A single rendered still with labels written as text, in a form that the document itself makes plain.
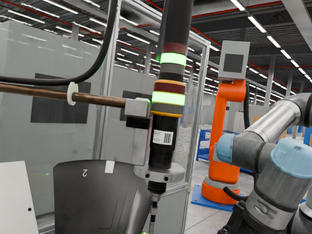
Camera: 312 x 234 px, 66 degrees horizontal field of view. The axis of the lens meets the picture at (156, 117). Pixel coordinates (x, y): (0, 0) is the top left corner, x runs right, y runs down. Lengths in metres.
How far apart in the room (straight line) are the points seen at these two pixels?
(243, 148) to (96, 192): 0.34
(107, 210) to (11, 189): 0.28
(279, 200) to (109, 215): 0.29
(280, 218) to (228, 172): 3.81
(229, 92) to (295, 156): 3.91
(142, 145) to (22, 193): 0.42
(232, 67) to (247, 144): 3.73
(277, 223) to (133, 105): 0.32
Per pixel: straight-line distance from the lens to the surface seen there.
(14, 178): 0.68
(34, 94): 0.38
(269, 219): 0.49
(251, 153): 0.58
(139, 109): 0.31
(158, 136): 0.31
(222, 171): 4.27
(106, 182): 0.50
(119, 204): 0.47
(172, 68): 0.31
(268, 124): 0.71
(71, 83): 0.35
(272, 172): 0.47
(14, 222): 0.65
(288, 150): 0.46
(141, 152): 0.32
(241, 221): 0.52
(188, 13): 0.34
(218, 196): 4.32
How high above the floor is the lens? 1.55
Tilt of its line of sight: 3 degrees down
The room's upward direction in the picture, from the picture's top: 7 degrees clockwise
